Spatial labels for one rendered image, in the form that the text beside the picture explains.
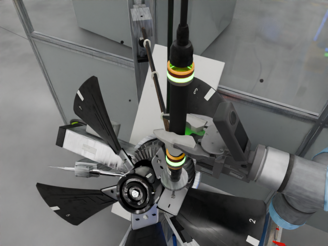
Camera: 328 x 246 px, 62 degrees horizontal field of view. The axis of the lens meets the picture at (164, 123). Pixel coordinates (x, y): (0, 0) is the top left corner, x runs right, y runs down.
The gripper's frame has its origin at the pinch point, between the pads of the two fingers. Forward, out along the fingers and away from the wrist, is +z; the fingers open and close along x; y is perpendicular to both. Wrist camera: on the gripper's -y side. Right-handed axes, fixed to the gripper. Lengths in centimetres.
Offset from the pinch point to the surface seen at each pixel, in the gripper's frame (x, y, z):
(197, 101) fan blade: 18.1, 9.5, -1.7
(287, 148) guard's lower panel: 70, 77, -40
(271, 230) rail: 18, 64, -37
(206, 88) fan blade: 20.8, 6.6, -2.8
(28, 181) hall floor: 17, 151, 124
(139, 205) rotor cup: -6.6, 30.6, 4.3
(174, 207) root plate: -2.6, 31.8, -4.7
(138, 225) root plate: -9.2, 39.8, 4.1
